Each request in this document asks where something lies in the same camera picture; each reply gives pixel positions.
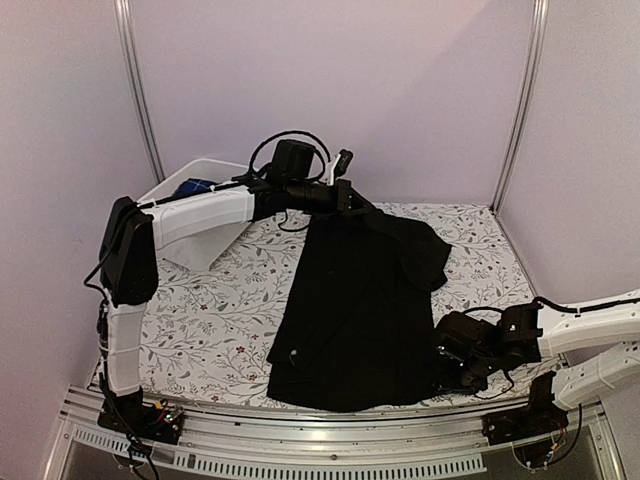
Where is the right aluminium corner post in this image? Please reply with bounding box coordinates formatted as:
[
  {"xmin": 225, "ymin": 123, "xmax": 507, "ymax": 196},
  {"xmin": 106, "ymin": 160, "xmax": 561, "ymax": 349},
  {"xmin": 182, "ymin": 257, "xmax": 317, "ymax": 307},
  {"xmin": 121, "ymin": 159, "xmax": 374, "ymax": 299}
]
[{"xmin": 490, "ymin": 0, "xmax": 549, "ymax": 216}]

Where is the aluminium front rail frame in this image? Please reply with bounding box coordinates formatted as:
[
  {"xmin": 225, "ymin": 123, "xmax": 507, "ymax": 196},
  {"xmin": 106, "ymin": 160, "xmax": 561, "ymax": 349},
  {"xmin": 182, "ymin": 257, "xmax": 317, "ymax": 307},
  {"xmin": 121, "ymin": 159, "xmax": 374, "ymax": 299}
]
[{"xmin": 44, "ymin": 387, "xmax": 626, "ymax": 479}]

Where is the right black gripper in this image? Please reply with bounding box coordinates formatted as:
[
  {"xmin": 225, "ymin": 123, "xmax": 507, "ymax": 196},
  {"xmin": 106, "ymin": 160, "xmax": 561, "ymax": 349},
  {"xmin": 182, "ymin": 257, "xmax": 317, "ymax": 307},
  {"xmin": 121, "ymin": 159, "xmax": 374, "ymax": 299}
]
[{"xmin": 429, "ymin": 353, "xmax": 498, "ymax": 395}]

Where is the aluminium corner post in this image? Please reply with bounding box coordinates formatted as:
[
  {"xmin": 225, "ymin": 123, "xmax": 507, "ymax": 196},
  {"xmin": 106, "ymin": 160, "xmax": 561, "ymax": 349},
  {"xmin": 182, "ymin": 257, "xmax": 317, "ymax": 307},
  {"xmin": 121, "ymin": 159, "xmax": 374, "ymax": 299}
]
[
  {"xmin": 114, "ymin": 0, "xmax": 166, "ymax": 184},
  {"xmin": 490, "ymin": 0, "xmax": 549, "ymax": 216}
]

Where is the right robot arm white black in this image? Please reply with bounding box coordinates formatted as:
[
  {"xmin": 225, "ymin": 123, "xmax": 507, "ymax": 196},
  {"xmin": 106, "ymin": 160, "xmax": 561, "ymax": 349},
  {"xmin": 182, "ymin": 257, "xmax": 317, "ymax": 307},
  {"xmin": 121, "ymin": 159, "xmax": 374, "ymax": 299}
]
[{"xmin": 433, "ymin": 290, "xmax": 639, "ymax": 436}]

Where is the blue plaid shirt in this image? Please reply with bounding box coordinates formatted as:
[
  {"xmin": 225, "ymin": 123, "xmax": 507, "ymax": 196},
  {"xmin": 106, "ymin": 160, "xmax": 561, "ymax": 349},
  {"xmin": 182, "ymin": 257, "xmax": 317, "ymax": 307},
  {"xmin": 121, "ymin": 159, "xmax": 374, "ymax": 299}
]
[{"xmin": 172, "ymin": 178, "xmax": 217, "ymax": 198}]

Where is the white plastic bin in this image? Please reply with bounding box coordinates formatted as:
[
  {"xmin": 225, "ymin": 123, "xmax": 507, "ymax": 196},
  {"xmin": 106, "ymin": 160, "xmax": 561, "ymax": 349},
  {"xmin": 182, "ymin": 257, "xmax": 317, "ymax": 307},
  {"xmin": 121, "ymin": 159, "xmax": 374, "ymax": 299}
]
[{"xmin": 138, "ymin": 158, "xmax": 254, "ymax": 272}]

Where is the left aluminium corner post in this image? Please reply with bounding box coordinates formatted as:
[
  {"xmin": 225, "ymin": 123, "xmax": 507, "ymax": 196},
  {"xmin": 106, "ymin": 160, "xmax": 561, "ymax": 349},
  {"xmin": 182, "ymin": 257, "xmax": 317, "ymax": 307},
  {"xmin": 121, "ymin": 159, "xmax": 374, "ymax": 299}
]
[{"xmin": 114, "ymin": 0, "xmax": 166, "ymax": 184}]

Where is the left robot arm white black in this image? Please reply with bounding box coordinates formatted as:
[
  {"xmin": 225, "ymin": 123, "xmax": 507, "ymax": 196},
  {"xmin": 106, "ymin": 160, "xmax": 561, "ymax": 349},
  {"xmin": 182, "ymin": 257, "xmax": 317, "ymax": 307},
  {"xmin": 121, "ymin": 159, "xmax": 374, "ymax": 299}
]
[{"xmin": 83, "ymin": 174, "xmax": 373, "ymax": 434}]

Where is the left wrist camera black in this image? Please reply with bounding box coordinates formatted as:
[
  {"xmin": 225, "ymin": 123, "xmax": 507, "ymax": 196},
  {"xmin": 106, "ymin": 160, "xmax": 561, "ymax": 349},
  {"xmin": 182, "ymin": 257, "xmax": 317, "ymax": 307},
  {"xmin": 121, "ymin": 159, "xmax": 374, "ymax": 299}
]
[{"xmin": 269, "ymin": 139, "xmax": 356, "ymax": 184}]

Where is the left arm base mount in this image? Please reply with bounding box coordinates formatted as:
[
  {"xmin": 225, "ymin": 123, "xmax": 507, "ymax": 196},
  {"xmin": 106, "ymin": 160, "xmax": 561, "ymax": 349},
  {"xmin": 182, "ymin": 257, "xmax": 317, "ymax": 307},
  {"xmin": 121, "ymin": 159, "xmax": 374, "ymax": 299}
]
[{"xmin": 98, "ymin": 384, "xmax": 184, "ymax": 445}]

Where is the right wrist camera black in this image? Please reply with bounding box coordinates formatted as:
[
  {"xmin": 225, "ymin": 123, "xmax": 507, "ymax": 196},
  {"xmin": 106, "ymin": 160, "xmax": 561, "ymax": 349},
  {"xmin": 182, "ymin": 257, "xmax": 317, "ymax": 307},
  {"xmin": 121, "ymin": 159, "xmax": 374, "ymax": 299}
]
[{"xmin": 434, "ymin": 311, "xmax": 493, "ymax": 362}]

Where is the floral patterned tablecloth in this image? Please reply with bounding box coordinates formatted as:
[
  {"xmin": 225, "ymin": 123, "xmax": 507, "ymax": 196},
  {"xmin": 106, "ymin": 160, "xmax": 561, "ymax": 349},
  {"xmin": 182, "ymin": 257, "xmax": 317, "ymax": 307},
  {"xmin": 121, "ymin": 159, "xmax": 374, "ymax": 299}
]
[{"xmin": 139, "ymin": 202, "xmax": 533, "ymax": 410}]

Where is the black long sleeve shirt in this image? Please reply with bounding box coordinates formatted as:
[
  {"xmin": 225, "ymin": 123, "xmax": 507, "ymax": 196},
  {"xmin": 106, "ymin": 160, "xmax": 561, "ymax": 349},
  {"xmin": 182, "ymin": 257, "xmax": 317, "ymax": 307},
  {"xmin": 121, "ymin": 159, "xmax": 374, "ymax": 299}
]
[{"xmin": 267, "ymin": 209, "xmax": 452, "ymax": 412}]

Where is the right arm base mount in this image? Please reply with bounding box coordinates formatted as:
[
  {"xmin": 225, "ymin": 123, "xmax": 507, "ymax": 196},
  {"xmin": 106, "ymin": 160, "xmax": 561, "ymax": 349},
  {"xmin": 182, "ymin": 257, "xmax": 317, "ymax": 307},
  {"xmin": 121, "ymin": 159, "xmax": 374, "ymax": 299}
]
[{"xmin": 482, "ymin": 399, "xmax": 569, "ymax": 446}]

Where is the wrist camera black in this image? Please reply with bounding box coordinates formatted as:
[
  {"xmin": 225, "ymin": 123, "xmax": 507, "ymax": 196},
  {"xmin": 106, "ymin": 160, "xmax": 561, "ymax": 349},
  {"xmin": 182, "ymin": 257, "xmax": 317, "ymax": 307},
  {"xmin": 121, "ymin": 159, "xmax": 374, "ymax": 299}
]
[
  {"xmin": 269, "ymin": 139, "xmax": 356, "ymax": 184},
  {"xmin": 434, "ymin": 311, "xmax": 493, "ymax": 362}
]

